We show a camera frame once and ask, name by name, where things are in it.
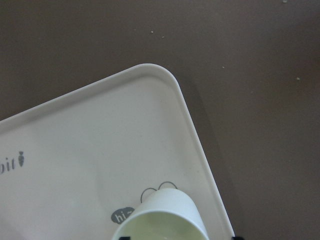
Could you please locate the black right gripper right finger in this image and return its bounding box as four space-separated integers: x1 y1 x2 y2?
232 236 243 240

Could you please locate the beige rabbit tray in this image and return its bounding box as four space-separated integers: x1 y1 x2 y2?
0 64 234 240

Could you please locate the cream yellow cup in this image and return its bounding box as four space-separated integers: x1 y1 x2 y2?
112 188 209 240

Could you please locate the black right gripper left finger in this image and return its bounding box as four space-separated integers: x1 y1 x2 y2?
119 236 131 240

